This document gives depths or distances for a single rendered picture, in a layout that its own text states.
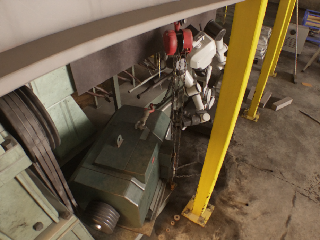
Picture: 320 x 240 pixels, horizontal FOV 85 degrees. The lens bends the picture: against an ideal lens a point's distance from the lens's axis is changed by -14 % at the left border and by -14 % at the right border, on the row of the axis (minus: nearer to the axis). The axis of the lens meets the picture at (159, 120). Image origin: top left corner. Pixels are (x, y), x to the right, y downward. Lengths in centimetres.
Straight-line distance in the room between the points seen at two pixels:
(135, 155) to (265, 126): 218
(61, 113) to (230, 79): 107
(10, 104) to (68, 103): 75
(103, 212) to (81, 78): 83
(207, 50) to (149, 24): 146
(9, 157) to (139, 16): 58
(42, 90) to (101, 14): 111
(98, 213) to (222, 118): 82
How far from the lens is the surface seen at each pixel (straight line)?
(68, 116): 148
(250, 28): 84
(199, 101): 174
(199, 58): 163
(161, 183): 158
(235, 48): 87
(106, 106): 201
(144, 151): 116
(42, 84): 130
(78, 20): 21
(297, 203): 235
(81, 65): 136
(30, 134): 72
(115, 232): 157
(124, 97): 210
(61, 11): 20
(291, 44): 605
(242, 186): 219
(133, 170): 108
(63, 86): 138
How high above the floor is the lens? 174
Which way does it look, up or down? 40 degrees down
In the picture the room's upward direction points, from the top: straight up
